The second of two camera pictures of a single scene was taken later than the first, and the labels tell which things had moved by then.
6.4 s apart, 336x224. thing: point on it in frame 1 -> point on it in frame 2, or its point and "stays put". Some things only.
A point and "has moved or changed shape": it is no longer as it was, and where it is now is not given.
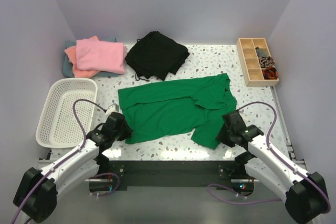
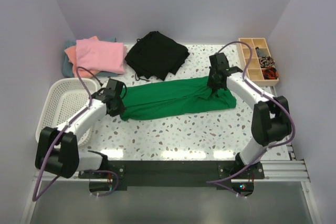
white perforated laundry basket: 57,125 stays put
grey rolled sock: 262,52 stays put
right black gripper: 221,138 -> 210,83
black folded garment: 155,55 stays put
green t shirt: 170,107 has moved or changed shape
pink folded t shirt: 103,56 stays put
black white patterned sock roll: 266,61 stays put
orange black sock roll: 270,73 stays put
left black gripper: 128,132 -> 114,113
